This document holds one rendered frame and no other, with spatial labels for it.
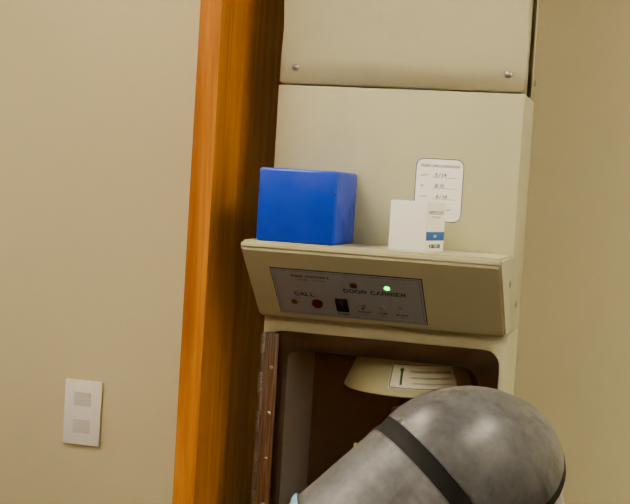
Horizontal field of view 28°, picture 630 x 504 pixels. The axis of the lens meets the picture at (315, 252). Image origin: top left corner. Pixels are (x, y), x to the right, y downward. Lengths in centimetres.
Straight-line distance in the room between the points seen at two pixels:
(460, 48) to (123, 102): 78
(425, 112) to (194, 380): 45
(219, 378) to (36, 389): 69
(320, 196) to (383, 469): 66
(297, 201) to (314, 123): 15
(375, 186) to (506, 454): 74
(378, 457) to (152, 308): 130
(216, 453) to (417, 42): 60
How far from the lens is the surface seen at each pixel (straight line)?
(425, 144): 160
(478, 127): 159
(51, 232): 226
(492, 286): 149
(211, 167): 158
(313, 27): 165
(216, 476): 170
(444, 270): 148
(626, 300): 200
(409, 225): 151
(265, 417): 166
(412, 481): 90
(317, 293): 156
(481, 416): 92
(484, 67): 159
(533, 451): 95
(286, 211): 153
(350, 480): 91
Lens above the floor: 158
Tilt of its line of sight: 3 degrees down
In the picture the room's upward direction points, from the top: 4 degrees clockwise
